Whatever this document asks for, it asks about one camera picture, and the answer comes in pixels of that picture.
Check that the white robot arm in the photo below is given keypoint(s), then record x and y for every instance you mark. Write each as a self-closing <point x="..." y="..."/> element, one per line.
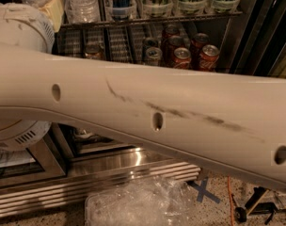
<point x="233" y="124"/>

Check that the stainless steel fridge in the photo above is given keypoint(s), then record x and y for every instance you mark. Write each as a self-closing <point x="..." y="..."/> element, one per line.
<point x="95" y="163"/>

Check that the left glass fridge door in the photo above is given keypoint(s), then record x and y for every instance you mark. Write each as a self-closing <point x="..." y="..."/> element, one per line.
<point x="38" y="162"/>

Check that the glass fridge door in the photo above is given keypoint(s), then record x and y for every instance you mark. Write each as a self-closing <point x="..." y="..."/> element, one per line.
<point x="262" y="50"/>
<point x="38" y="162"/>

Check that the right glass fridge door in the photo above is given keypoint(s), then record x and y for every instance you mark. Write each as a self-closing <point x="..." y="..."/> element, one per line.
<point x="262" y="50"/>

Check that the front silver can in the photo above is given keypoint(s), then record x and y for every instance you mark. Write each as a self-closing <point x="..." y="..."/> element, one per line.
<point x="153" y="56"/>

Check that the silver can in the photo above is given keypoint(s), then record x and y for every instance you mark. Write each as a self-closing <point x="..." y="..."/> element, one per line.
<point x="153" y="56"/>
<point x="149" y="42"/>

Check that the front left cola can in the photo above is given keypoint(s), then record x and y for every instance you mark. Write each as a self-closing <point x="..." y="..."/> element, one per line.
<point x="180" y="59"/>

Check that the cola can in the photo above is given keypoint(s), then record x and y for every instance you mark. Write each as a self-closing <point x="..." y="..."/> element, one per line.
<point x="171" y="44"/>
<point x="196" y="44"/>
<point x="208" y="56"/>
<point x="169" y="31"/>
<point x="180" y="59"/>

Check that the rear silver can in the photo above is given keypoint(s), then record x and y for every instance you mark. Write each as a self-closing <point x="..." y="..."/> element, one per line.
<point x="149" y="42"/>

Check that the middle left cola can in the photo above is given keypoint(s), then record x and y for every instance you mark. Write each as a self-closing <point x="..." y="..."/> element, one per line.
<point x="171" y="44"/>

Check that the rear left cola can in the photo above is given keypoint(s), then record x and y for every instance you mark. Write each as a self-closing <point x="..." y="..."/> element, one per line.
<point x="169" y="31"/>

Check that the front right cola can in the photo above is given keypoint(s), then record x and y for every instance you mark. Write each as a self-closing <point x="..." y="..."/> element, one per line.
<point x="208" y="56"/>

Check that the rear right cola can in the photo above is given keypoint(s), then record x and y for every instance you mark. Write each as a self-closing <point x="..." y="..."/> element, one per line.
<point x="196" y="44"/>

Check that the clear plastic bin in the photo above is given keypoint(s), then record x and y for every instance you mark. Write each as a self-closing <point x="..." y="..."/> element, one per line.
<point x="155" y="201"/>

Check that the blue tape cross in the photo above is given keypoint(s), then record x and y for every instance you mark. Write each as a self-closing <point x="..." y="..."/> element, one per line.
<point x="202" y="190"/>

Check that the blue red energy can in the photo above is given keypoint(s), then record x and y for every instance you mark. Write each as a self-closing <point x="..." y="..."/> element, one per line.
<point x="120" y="9"/>

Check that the yellow black wheeled stand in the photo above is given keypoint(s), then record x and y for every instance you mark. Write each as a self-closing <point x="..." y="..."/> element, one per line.
<point x="255" y="207"/>

